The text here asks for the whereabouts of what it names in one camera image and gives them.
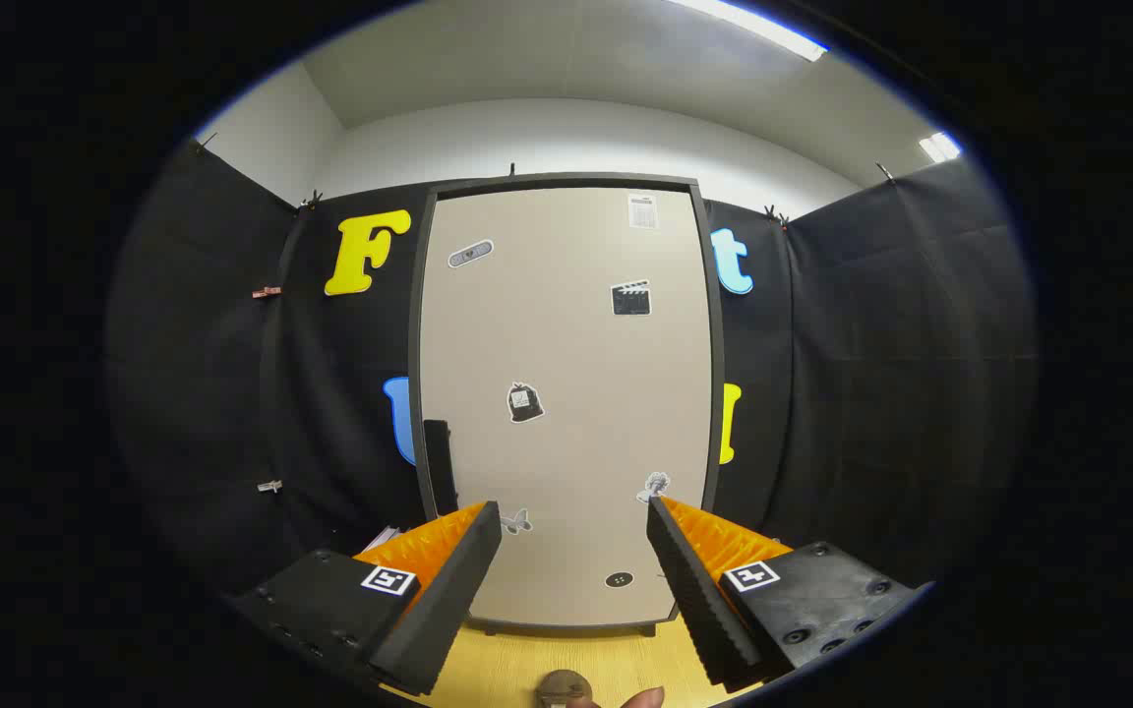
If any black backdrop cloth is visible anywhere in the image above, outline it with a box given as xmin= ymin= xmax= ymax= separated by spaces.
xmin=104 ymin=138 xmax=1035 ymax=611

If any black cabinet door handle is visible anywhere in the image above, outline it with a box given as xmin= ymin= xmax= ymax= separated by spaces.
xmin=423 ymin=420 xmax=459 ymax=519

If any grey shoe cabinet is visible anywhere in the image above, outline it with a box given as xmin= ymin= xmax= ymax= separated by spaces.
xmin=407 ymin=172 xmax=728 ymax=638

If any beige shoe cabinet door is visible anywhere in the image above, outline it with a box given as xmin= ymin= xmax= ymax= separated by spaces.
xmin=419 ymin=187 xmax=715 ymax=630

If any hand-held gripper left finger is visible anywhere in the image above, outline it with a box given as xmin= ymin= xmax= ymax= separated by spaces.
xmin=227 ymin=500 xmax=504 ymax=697

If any long ceiling light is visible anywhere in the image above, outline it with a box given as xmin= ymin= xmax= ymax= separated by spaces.
xmin=670 ymin=0 xmax=828 ymax=62

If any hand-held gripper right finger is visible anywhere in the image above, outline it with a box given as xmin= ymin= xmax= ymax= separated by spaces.
xmin=647 ymin=496 xmax=931 ymax=689

